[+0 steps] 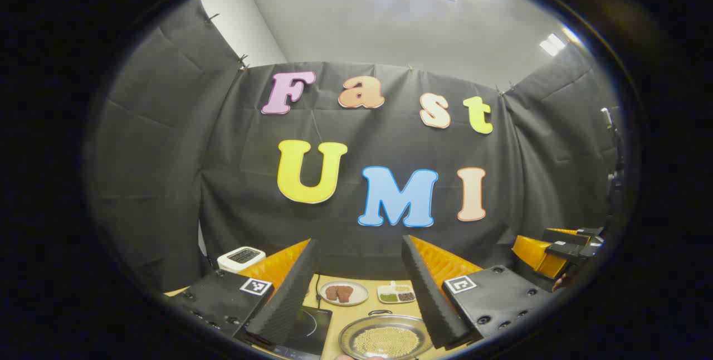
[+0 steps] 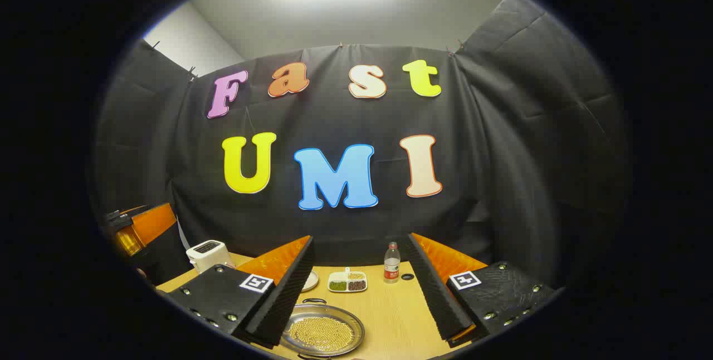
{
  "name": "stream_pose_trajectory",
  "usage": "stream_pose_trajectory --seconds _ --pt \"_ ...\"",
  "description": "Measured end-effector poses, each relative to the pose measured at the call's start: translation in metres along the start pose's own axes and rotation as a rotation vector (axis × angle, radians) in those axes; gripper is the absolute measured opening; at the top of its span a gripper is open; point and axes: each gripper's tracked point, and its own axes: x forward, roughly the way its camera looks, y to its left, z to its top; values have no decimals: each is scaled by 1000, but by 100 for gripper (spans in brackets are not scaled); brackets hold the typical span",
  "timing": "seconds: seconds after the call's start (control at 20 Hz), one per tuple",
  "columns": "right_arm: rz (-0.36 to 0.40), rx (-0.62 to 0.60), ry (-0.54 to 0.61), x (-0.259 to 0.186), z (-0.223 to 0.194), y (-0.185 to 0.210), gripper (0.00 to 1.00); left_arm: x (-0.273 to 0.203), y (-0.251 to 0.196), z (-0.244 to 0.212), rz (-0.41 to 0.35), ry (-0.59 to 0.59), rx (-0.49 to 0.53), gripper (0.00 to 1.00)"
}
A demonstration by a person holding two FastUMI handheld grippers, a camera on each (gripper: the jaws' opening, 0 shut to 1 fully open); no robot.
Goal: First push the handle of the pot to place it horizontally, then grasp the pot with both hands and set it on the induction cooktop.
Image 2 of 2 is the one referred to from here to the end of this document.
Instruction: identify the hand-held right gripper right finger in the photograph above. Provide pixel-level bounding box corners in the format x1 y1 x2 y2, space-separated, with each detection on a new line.
404 232 559 348

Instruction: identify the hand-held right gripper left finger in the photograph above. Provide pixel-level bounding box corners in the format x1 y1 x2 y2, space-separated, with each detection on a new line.
158 236 316 348

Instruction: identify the steel pot with black handle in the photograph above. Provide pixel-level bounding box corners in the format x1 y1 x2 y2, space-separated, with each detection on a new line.
280 298 365 360

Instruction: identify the white toaster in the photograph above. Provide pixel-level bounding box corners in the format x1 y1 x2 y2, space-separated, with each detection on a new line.
185 240 235 274

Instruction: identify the clear water bottle red label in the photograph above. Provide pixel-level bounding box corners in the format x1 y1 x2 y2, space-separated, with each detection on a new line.
383 241 402 284

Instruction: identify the white divided dish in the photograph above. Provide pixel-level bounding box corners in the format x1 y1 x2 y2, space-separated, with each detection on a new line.
327 267 368 294

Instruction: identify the pile of soybeans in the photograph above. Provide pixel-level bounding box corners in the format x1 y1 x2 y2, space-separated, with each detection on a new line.
288 316 356 353

